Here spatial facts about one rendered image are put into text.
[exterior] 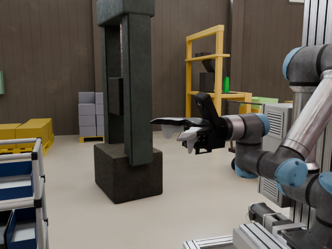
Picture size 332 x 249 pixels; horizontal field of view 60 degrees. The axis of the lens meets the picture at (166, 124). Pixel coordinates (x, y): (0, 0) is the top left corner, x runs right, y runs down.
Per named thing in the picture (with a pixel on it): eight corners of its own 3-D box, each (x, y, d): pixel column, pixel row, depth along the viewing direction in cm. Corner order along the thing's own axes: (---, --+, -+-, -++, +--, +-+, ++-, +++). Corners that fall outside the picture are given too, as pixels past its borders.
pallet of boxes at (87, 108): (126, 134, 701) (125, 91, 684) (130, 140, 634) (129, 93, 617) (80, 136, 675) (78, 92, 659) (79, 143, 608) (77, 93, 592)
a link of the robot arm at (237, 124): (246, 118, 80) (227, 111, 87) (233, 119, 78) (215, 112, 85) (242, 144, 82) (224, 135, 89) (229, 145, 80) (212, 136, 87)
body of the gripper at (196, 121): (194, 155, 75) (229, 149, 80) (197, 123, 72) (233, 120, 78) (179, 145, 81) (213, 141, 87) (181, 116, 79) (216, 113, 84)
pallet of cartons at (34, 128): (47, 156, 503) (45, 127, 495) (-13, 160, 478) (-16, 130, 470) (54, 140, 631) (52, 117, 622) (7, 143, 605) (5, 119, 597)
